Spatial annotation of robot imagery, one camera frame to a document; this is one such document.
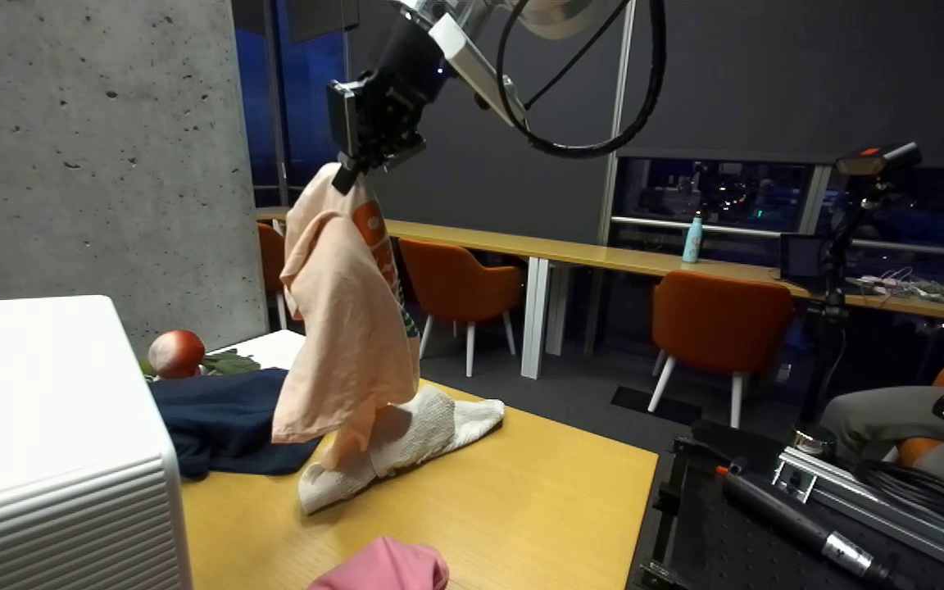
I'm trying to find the red ball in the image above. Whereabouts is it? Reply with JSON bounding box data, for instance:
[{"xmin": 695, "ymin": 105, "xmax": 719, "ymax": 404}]
[{"xmin": 143, "ymin": 327, "xmax": 209, "ymax": 383}]

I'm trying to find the black camera with red mark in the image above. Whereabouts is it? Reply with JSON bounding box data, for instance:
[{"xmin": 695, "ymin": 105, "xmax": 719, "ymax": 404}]
[{"xmin": 833, "ymin": 139, "xmax": 925, "ymax": 183}]

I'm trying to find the pink cloth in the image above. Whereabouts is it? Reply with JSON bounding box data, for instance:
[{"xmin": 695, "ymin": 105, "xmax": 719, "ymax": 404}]
[{"xmin": 306, "ymin": 534, "xmax": 451, "ymax": 590}]

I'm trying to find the black folded tripod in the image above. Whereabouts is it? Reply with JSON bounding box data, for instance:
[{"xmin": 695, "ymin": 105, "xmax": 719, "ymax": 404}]
[{"xmin": 710, "ymin": 463, "xmax": 895, "ymax": 590}]

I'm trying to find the white paper sheet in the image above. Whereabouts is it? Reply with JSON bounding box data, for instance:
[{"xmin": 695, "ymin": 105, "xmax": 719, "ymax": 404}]
[{"xmin": 222, "ymin": 327, "xmax": 313, "ymax": 373}]

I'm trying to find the navy blue cloth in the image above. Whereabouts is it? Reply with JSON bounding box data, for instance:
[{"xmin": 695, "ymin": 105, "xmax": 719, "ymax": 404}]
[{"xmin": 149, "ymin": 369, "xmax": 320, "ymax": 482}]

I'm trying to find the green leafy item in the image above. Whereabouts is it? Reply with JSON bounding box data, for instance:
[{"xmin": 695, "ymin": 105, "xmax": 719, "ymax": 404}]
[{"xmin": 139, "ymin": 348, "xmax": 268, "ymax": 383}]

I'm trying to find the silver metal rail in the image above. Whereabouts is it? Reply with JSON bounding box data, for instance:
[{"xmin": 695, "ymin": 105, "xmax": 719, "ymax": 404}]
[{"xmin": 772, "ymin": 439, "xmax": 944, "ymax": 572}]

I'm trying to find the peach shirt with orange print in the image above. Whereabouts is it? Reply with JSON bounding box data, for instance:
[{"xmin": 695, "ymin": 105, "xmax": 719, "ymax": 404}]
[{"xmin": 268, "ymin": 162, "xmax": 425, "ymax": 477}]

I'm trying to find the teal bottle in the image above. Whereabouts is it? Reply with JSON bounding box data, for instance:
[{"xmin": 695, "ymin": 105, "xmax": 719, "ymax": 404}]
[{"xmin": 680, "ymin": 207, "xmax": 707, "ymax": 269}]

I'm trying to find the person leg in grey trousers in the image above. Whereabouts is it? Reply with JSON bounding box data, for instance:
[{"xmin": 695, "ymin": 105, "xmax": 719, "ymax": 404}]
[{"xmin": 816, "ymin": 383, "xmax": 944, "ymax": 486}]

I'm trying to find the long wooden desk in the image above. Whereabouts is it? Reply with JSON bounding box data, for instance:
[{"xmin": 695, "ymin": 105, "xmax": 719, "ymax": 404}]
[
  {"xmin": 518, "ymin": 241, "xmax": 944, "ymax": 383},
  {"xmin": 256, "ymin": 203, "xmax": 541, "ymax": 274}
]

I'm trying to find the white towel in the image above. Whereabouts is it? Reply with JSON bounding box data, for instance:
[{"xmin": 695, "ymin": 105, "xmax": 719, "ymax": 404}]
[{"xmin": 296, "ymin": 386, "xmax": 512, "ymax": 519}]

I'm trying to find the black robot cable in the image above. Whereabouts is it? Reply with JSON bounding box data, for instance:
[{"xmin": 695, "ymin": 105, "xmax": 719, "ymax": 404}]
[{"xmin": 492, "ymin": 0, "xmax": 672, "ymax": 162}]

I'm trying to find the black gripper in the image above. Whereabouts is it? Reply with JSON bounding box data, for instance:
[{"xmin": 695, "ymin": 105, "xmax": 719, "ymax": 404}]
[{"xmin": 324, "ymin": 25, "xmax": 450, "ymax": 200}]

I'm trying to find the orange chair with white legs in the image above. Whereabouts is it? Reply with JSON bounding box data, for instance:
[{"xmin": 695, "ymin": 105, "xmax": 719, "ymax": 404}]
[
  {"xmin": 256, "ymin": 217, "xmax": 293, "ymax": 330},
  {"xmin": 392, "ymin": 236, "xmax": 529, "ymax": 380},
  {"xmin": 645, "ymin": 269, "xmax": 797, "ymax": 432}
]

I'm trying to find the black tripod stand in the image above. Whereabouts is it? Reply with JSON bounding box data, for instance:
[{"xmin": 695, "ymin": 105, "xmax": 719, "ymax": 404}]
[{"xmin": 776, "ymin": 174, "xmax": 878, "ymax": 432}]

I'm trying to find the white box appliance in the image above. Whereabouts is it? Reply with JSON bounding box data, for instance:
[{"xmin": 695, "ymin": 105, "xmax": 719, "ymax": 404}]
[{"xmin": 0, "ymin": 292, "xmax": 198, "ymax": 590}]

